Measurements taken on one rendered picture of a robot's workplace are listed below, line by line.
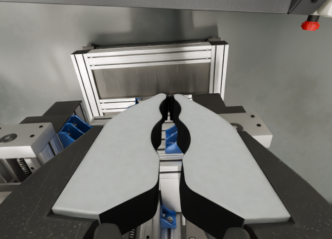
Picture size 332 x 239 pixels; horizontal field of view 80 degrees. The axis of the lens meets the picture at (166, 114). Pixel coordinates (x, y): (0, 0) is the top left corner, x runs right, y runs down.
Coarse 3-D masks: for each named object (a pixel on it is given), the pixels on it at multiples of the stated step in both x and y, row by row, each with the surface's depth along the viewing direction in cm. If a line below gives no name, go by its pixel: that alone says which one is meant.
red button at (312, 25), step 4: (308, 16) 46; (312, 16) 45; (316, 16) 45; (308, 20) 46; (312, 20) 45; (316, 20) 45; (304, 24) 46; (308, 24) 45; (312, 24) 45; (316, 24) 45; (304, 28) 47; (308, 28) 46; (312, 28) 45; (316, 28) 45
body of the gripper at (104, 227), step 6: (96, 228) 5; (102, 228) 5; (108, 228) 5; (114, 228) 5; (228, 228) 5; (234, 228) 5; (240, 228) 5; (96, 234) 5; (102, 234) 5; (108, 234) 5; (114, 234) 5; (120, 234) 5; (228, 234) 5; (234, 234) 5; (240, 234) 5; (246, 234) 5
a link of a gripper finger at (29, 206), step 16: (96, 128) 8; (80, 144) 7; (48, 160) 7; (64, 160) 7; (80, 160) 7; (32, 176) 6; (48, 176) 6; (64, 176) 6; (16, 192) 6; (32, 192) 6; (48, 192) 6; (0, 208) 5; (16, 208) 5; (32, 208) 5; (48, 208) 5; (0, 224) 5; (16, 224) 5; (32, 224) 5; (48, 224) 5; (64, 224) 5; (80, 224) 5; (96, 224) 5
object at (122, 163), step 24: (168, 96) 11; (120, 120) 9; (144, 120) 9; (96, 144) 7; (120, 144) 7; (144, 144) 7; (96, 168) 6; (120, 168) 6; (144, 168) 6; (72, 192) 6; (96, 192) 6; (120, 192) 6; (144, 192) 6; (96, 216) 5; (120, 216) 6; (144, 216) 6
